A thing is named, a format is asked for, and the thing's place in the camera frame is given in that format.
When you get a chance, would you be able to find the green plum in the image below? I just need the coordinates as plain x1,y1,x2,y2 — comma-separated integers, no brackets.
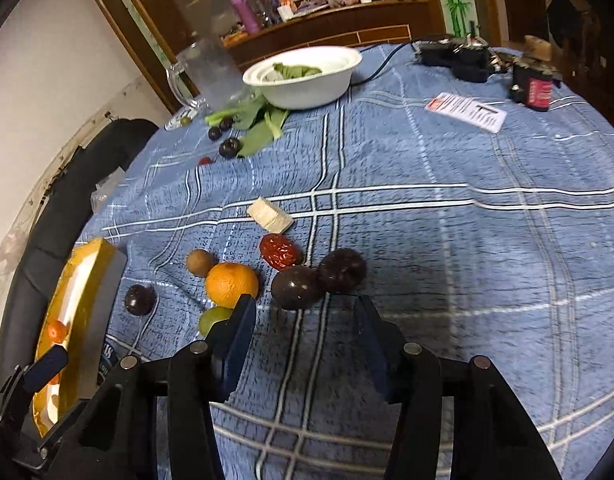
198,307,233,338

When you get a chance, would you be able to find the purple thermos bottle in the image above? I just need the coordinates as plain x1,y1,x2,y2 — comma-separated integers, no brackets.
230,0,261,35

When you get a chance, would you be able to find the small white cake piece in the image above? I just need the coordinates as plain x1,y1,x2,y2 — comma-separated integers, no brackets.
247,197,294,234

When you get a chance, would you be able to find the dark plum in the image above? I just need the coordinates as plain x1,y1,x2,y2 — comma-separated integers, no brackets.
124,284,157,316
316,248,368,295
219,138,242,159

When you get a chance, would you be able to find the lighter orange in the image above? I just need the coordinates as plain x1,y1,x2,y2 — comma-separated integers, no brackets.
205,262,259,309

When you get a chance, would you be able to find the red jujube date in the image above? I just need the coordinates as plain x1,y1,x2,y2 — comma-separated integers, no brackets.
259,233,302,271

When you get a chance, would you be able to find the brown kiwi fruit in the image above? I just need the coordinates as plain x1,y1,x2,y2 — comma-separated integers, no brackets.
185,249,217,278

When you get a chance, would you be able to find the black power adapter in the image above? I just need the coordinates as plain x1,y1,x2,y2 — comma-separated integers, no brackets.
418,35,496,84

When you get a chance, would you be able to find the dark passion fruit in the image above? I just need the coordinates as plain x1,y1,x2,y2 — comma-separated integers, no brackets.
271,266,325,311

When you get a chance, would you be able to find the white bowl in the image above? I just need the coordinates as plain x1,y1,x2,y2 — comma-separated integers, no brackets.
243,46,362,110

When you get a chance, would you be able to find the white red label card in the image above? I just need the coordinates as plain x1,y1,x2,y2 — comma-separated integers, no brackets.
425,92,506,133

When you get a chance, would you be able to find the black leather sofa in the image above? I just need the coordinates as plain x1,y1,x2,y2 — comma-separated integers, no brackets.
0,118,157,389

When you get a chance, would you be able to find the yellow white foam box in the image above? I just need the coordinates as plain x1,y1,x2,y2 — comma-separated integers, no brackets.
31,238,127,436

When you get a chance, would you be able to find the small dark grape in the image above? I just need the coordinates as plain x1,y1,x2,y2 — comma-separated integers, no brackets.
208,127,222,141
219,117,234,131

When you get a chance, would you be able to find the green leafy vegetable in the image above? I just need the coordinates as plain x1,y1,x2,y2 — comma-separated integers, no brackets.
204,62,323,158

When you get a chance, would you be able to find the wooden cabinet counter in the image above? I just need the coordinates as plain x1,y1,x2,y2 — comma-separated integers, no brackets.
226,0,444,70

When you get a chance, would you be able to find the blue plaid tablecloth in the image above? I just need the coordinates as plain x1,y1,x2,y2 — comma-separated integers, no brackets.
80,46,614,479

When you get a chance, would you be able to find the clear plastic pitcher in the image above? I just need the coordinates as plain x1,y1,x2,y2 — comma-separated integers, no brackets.
166,38,245,110

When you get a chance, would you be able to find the red black jar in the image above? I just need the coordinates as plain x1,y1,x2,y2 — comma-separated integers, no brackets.
508,56,563,112

